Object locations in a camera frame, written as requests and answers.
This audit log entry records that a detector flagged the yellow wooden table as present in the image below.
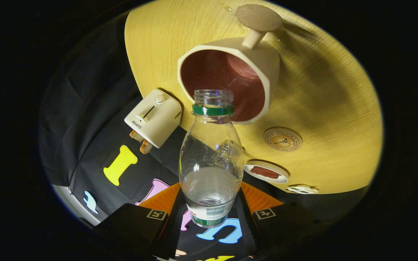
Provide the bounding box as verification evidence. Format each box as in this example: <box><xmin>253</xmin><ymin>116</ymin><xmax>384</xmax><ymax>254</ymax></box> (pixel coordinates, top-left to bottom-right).
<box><xmin>124</xmin><ymin>0</ymin><xmax>384</xmax><ymax>194</ymax></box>

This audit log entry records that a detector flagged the round white plate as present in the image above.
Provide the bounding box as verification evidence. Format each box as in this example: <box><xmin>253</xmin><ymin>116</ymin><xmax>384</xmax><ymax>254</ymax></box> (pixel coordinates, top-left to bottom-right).
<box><xmin>244</xmin><ymin>160</ymin><xmax>289</xmax><ymax>184</ymax></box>

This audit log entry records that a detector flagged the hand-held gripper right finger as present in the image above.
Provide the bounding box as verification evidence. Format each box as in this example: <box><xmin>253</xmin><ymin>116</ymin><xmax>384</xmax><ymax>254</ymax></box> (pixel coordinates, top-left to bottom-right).
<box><xmin>235</xmin><ymin>181</ymin><xmax>325</xmax><ymax>257</ymax></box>

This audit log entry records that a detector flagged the cream cup with wooden handle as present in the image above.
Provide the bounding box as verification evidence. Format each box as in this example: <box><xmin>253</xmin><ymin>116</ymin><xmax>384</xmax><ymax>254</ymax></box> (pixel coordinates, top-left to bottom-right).
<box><xmin>177</xmin><ymin>4</ymin><xmax>284</xmax><ymax>125</ymax></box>

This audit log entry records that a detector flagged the round printed coaster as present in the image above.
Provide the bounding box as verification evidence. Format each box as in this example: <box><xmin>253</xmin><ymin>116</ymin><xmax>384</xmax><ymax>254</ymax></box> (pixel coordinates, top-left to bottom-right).
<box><xmin>263</xmin><ymin>127</ymin><xmax>303</xmax><ymax>152</ymax></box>

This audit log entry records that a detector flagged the black backdrop cloth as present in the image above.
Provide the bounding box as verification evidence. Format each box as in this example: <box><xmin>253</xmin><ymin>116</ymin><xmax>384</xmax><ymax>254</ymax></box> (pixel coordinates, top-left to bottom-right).
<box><xmin>38</xmin><ymin>11</ymin><xmax>369</xmax><ymax>261</ymax></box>

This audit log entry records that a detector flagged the white divided bean dish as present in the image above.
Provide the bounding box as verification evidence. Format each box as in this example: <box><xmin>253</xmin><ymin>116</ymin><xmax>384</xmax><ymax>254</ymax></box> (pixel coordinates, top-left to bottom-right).
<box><xmin>286</xmin><ymin>184</ymin><xmax>319</xmax><ymax>194</ymax></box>

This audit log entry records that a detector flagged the clear plastic juice bottle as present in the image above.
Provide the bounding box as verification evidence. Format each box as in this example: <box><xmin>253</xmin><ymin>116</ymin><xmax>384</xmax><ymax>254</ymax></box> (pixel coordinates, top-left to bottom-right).
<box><xmin>179</xmin><ymin>90</ymin><xmax>245</xmax><ymax>229</ymax></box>

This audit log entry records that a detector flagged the cream toaster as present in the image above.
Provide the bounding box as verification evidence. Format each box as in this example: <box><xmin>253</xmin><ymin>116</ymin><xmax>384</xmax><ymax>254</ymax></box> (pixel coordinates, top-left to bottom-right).
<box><xmin>124</xmin><ymin>89</ymin><xmax>182</xmax><ymax>149</ymax></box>

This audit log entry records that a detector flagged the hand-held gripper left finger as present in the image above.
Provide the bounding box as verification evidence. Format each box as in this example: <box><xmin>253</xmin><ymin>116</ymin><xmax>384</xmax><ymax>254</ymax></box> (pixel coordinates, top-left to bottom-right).
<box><xmin>95</xmin><ymin>182</ymin><xmax>187</xmax><ymax>260</ymax></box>

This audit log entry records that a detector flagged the brown meat piece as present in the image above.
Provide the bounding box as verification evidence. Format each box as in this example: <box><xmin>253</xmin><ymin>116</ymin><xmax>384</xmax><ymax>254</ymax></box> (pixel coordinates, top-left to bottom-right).
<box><xmin>250</xmin><ymin>166</ymin><xmax>281</xmax><ymax>179</ymax></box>

